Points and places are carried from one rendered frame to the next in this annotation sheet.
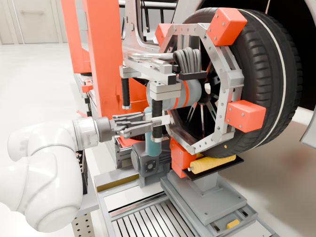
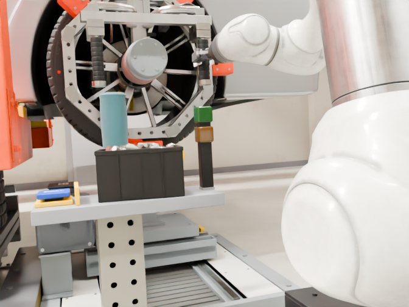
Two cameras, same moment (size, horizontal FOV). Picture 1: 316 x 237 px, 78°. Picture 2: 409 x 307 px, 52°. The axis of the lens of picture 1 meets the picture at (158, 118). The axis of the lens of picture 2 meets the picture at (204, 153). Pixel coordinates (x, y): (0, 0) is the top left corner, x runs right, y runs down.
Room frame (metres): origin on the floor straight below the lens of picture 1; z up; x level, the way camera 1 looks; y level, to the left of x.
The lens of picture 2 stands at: (0.41, 1.37, 0.60)
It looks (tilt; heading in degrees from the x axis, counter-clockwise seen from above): 3 degrees down; 279
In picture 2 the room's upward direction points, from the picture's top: 3 degrees counter-clockwise
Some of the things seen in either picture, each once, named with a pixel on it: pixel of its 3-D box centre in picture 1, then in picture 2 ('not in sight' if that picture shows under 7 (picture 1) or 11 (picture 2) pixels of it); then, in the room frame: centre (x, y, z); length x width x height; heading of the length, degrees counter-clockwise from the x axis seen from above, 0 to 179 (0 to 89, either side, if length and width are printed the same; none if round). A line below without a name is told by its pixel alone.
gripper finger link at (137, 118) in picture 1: (130, 121); (206, 55); (0.58, 0.09, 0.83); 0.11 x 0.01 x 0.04; 128
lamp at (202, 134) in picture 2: not in sight; (204, 134); (0.57, 0.33, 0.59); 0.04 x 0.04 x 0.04; 26
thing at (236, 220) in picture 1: (203, 197); (146, 245); (0.93, -0.29, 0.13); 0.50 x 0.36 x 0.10; 26
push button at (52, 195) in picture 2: not in sight; (53, 195); (0.90, 0.49, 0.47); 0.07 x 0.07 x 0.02; 26
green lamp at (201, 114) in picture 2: not in sight; (202, 114); (0.57, 0.33, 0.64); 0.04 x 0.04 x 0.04; 26
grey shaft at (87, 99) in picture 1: (87, 102); not in sight; (2.24, 0.85, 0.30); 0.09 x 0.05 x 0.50; 26
